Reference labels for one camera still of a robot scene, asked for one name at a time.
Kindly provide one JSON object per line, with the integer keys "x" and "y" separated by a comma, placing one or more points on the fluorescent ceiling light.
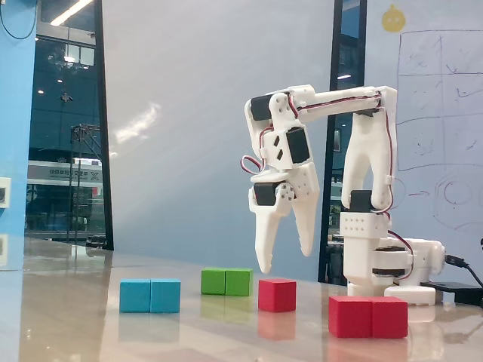
{"x": 71, "y": 11}

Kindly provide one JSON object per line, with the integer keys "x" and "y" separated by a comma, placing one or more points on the white wall socket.
{"x": 4, "y": 192}

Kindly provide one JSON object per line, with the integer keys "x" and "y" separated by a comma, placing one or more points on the black power adapter box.
{"x": 453, "y": 292}

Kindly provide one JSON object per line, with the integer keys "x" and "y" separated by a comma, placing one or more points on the long blue block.
{"x": 149, "y": 296}

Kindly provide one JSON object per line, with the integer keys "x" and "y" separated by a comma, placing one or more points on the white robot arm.
{"x": 362, "y": 151}

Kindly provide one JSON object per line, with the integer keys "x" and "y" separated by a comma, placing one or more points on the black window frame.
{"x": 102, "y": 113}
{"x": 334, "y": 56}

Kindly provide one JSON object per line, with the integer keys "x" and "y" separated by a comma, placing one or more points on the long green block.
{"x": 226, "y": 283}

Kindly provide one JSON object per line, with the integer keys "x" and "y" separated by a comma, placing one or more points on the long red block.
{"x": 368, "y": 318}

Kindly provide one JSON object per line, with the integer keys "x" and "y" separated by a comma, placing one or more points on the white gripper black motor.
{"x": 269, "y": 208}

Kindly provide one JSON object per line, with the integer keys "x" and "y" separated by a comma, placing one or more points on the yellow round sticker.
{"x": 393, "y": 19}

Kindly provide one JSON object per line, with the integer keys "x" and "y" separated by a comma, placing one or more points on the small red cube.
{"x": 277, "y": 296}

